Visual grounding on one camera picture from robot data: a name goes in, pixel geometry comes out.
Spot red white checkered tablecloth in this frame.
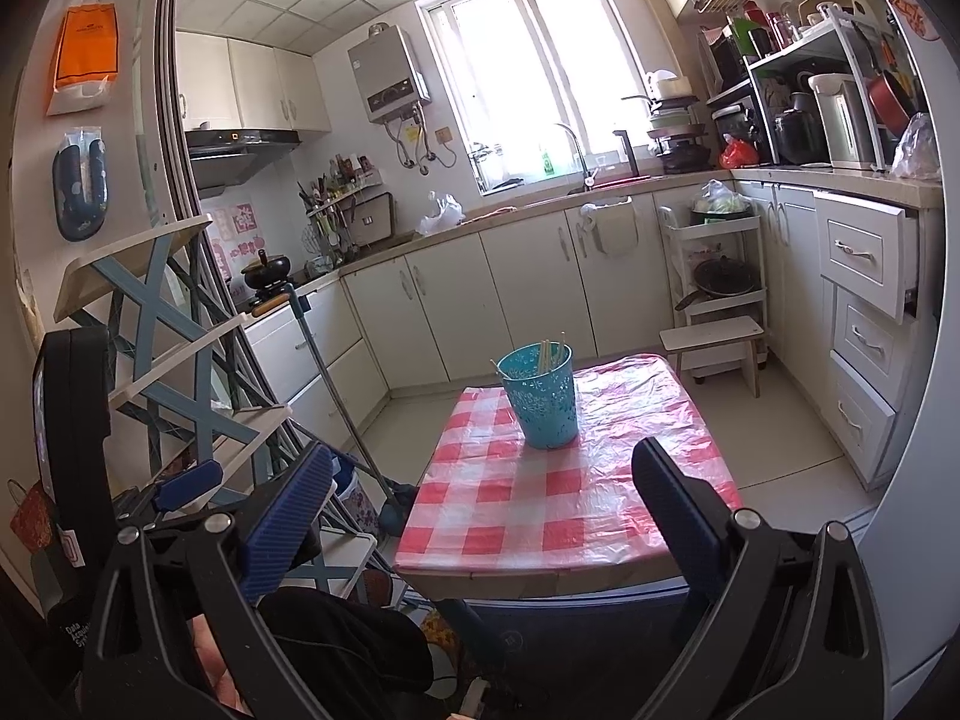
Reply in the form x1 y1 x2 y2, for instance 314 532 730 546
394 352 743 578

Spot blue u-shaped pillow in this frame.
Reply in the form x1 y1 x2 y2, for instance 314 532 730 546
52 127 113 242

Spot grey wall water heater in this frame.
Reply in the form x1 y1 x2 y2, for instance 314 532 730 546
347 26 433 125

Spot water heater hoses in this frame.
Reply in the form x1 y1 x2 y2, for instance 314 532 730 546
386 109 459 174

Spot red pot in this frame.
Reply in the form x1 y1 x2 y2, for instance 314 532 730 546
868 71 917 133

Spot white hanging bag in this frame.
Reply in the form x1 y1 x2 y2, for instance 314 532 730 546
577 195 639 260

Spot open white drawer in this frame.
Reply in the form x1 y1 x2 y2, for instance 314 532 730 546
814 191 920 325

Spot white thermo pot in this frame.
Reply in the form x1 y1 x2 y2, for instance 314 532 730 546
806 73 878 170

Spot floral trash bin blue bag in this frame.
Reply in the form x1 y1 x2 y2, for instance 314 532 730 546
330 454 380 535

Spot white refrigerator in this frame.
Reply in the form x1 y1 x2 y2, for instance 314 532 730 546
855 0 960 720

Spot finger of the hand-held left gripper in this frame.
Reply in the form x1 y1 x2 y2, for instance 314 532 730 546
112 463 252 537

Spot black cooking pot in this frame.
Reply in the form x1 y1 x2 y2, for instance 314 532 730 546
241 249 296 290

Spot cream lower kitchen cabinets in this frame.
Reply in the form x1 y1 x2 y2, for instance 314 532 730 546
244 180 942 492

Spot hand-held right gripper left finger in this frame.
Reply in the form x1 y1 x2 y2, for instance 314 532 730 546
81 441 338 720

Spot wall rack with kitchen tools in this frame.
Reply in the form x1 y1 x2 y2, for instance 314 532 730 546
296 154 383 250

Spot white storage trolley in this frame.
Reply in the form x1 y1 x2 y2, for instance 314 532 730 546
658 199 770 383

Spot bag of green vegetables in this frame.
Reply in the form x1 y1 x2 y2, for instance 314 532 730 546
690 180 755 225

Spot clear plastic bag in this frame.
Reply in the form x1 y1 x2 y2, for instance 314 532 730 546
891 112 943 182

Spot stack of dishes and pans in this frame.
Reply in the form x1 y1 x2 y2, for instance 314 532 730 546
645 71 713 175

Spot dark framed tray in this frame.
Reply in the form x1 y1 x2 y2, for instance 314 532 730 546
349 191 395 248

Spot chrome sink faucet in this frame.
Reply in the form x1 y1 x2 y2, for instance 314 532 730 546
555 122 595 193

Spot black microwave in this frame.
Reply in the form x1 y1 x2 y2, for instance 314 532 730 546
701 34 751 95

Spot white plastic bag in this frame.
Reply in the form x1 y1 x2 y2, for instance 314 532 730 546
416 191 466 236

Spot kitchen window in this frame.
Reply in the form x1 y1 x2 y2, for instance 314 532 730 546
416 0 674 196

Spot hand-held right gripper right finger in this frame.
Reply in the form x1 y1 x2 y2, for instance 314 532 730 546
600 436 886 720

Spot black range hood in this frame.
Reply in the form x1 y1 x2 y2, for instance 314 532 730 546
184 127 301 200

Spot red patterned bag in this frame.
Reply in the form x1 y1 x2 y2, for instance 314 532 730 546
9 480 54 553

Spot beige shelf rack blue frame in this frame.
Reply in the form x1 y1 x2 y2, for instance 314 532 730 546
56 214 353 601

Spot white appliance rack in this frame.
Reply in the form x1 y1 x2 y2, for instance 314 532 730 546
746 15 912 170

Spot black wok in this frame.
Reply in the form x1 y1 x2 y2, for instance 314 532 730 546
673 255 761 313

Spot black cloth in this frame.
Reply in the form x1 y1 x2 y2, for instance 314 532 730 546
259 589 437 720

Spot white step stool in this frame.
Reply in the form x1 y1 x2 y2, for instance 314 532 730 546
660 315 767 398

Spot blue perforated utensil basket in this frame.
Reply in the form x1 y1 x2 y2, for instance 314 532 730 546
491 343 580 449

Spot pink wall decoration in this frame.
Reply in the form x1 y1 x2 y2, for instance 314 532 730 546
201 199 260 279

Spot bundle of wooden chopsticks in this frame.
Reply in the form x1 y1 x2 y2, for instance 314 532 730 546
491 340 567 383

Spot black cooker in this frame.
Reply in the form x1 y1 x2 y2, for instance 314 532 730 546
772 109 830 166

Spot long-handled dustpan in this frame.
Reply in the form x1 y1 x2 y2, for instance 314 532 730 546
250 281 421 535

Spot orange packaged item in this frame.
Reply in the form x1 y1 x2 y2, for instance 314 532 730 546
46 0 121 118

